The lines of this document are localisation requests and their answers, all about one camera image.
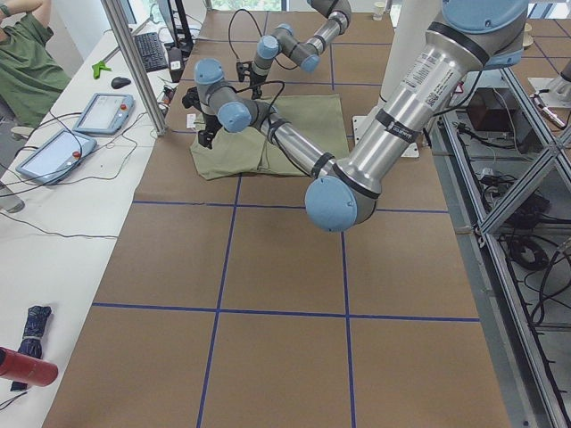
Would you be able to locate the red cylindrical bottle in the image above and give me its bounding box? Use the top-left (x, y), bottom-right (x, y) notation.
top-left (1, 348), bottom-right (59, 387)

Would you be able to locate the black computer keyboard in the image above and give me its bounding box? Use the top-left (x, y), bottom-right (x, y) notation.
top-left (134, 32), bottom-right (169, 72)

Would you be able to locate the upper teach pendant tablet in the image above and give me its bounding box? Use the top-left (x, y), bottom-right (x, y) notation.
top-left (73, 93), bottom-right (135, 136)

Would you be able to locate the lower teach pendant tablet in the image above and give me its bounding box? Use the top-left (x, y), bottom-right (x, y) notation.
top-left (16, 130), bottom-right (97, 185)

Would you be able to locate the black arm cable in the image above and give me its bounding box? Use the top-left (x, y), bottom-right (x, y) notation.
top-left (231, 79), bottom-right (286, 148)
top-left (228, 8), bottom-right (286, 72)

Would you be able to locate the olive green long-sleeve shirt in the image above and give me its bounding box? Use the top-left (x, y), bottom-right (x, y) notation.
top-left (190, 95), bottom-right (349, 180)

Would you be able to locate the black computer mouse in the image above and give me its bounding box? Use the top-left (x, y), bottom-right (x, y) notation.
top-left (111, 77), bottom-right (131, 89)

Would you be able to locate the white paper clothing tag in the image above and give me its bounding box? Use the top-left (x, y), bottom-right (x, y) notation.
top-left (186, 113), bottom-right (196, 129)

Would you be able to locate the folded dark blue umbrella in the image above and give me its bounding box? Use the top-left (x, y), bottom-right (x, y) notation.
top-left (11, 306), bottom-right (52, 391)

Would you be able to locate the aluminium frame post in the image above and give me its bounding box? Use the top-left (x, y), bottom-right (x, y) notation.
top-left (101, 0), bottom-right (167, 136)

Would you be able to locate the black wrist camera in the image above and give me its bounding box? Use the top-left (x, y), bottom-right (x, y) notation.
top-left (236, 62), bottom-right (252, 83)
top-left (181, 87), bottom-right (202, 111)

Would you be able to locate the paper coffee cup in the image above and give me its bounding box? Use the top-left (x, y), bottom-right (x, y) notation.
top-left (373, 1), bottom-right (386, 21)

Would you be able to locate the teach pendant tablet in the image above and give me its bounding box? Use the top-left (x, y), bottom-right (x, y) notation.
top-left (16, 130), bottom-right (97, 185)
top-left (73, 93), bottom-right (135, 136)

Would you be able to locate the person in green shirt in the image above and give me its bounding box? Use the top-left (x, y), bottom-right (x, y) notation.
top-left (1, 1), bottom-right (70, 128)

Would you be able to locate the clear water bottle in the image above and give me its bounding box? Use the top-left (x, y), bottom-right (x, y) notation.
top-left (0, 182), bottom-right (25, 213)

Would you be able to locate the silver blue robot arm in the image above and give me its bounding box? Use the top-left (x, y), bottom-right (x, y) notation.
top-left (249, 0), bottom-right (352, 100)
top-left (194, 1), bottom-right (527, 232)

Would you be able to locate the aluminium rail frame structure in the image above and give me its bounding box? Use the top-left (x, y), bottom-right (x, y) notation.
top-left (430, 69), bottom-right (570, 427)

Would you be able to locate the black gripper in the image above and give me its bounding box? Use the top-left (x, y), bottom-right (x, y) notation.
top-left (249, 81), bottom-right (264, 100)
top-left (197, 112), bottom-right (222, 149)

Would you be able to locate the green plastic clip tool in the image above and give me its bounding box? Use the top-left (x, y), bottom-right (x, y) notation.
top-left (92, 61), bottom-right (112, 79)

